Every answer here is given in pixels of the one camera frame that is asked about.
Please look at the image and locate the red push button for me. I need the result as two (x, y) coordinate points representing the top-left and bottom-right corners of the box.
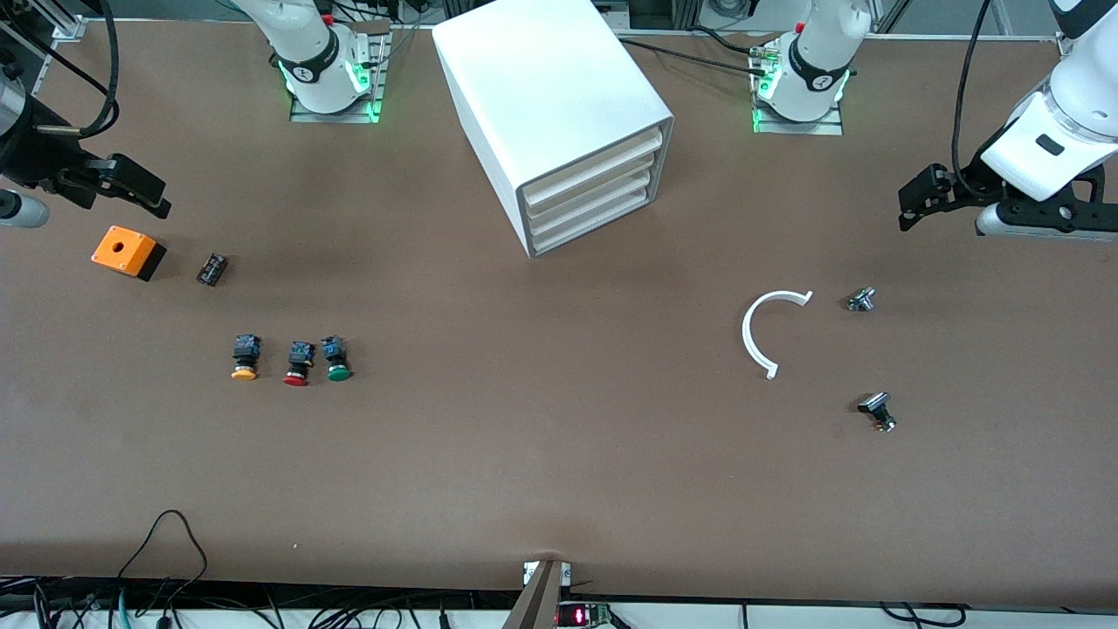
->
(283, 341), (316, 387)

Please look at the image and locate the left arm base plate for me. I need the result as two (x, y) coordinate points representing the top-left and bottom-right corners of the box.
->
(753, 35), (845, 135)

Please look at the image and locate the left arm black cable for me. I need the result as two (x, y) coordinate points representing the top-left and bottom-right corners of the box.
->
(952, 0), (997, 197)

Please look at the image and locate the white plain drawer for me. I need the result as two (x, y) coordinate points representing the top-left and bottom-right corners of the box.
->
(526, 150), (662, 225)
(531, 188), (656, 257)
(521, 124), (669, 209)

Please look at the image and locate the yellow push button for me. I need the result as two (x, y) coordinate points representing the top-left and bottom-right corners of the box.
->
(231, 334), (263, 382)

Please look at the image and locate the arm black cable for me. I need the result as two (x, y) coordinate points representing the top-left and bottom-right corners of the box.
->
(0, 0), (121, 138)
(952, 0), (997, 197)

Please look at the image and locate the orange box with black base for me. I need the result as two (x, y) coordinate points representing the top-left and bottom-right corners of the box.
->
(91, 225), (168, 282)

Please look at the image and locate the green push button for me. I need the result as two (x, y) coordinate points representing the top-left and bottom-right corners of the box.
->
(321, 335), (352, 383)

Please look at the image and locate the black and silver switch part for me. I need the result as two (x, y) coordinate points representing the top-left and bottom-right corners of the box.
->
(857, 392), (898, 433)

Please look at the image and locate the black looped cable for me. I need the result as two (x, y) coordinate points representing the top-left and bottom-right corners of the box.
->
(118, 509), (209, 605)

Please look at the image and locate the wooden camera post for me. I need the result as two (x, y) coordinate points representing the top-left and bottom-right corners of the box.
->
(502, 559), (573, 629)

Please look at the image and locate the white curved plastic piece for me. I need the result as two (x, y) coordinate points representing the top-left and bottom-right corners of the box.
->
(742, 289), (814, 381)

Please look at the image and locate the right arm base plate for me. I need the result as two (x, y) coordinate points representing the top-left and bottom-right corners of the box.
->
(289, 22), (390, 124)

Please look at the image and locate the device with red display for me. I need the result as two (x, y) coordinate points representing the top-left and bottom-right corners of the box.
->
(556, 601), (612, 628)

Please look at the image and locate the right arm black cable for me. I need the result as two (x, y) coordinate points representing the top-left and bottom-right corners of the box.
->
(0, 0), (121, 138)

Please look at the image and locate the black cable on table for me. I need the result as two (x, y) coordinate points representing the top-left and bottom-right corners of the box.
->
(618, 26), (769, 75)

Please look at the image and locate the white drawer cabinet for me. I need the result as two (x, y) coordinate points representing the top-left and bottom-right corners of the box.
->
(432, 0), (678, 259)

